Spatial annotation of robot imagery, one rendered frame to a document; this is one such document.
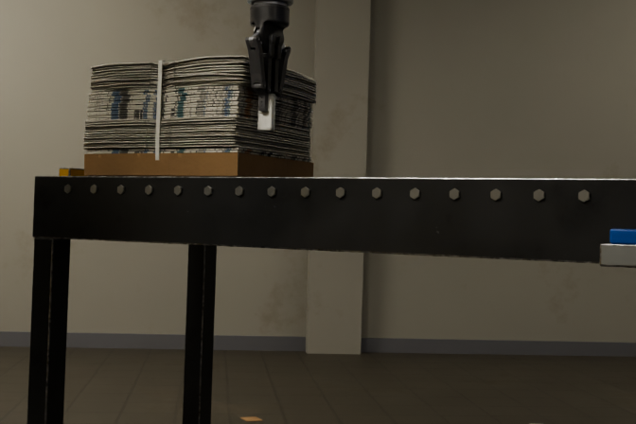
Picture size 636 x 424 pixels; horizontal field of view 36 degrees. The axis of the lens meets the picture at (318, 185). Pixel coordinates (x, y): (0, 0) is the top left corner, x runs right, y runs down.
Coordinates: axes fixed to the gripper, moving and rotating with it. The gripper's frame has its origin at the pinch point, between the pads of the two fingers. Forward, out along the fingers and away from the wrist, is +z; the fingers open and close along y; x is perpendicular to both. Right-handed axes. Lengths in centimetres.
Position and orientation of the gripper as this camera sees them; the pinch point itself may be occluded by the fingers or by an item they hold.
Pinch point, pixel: (266, 112)
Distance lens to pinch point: 185.9
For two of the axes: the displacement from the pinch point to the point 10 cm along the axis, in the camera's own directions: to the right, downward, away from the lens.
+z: -0.3, 10.0, -0.4
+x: 8.7, 0.1, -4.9
